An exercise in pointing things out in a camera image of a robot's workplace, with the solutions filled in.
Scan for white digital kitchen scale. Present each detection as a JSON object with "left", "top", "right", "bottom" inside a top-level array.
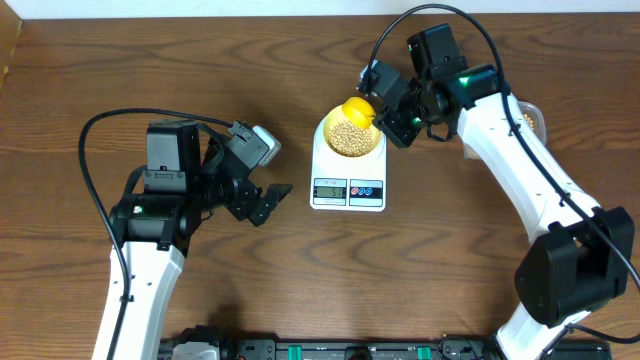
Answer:
[{"left": 309, "top": 112, "right": 387, "bottom": 212}]

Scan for yellow measuring scoop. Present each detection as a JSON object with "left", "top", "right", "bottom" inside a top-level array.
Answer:
[{"left": 341, "top": 97, "right": 376, "bottom": 129}]

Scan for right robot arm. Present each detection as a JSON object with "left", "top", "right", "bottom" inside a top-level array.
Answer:
[{"left": 359, "top": 24, "right": 639, "bottom": 359}]

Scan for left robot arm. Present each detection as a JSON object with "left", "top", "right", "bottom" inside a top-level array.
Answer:
[{"left": 92, "top": 120, "right": 292, "bottom": 359}]

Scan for soybeans in yellow bowl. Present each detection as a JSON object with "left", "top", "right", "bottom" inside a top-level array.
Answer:
[{"left": 327, "top": 121, "right": 375, "bottom": 157}]

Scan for yellow plastic bowl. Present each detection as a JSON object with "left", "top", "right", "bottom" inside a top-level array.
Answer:
[{"left": 323, "top": 105, "right": 382, "bottom": 155}]

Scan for clear container of soybeans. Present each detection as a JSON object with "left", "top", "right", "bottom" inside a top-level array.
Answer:
[{"left": 463, "top": 100, "right": 547, "bottom": 160}]

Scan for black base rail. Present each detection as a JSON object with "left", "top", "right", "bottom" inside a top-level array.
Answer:
[{"left": 157, "top": 325, "right": 612, "bottom": 360}]

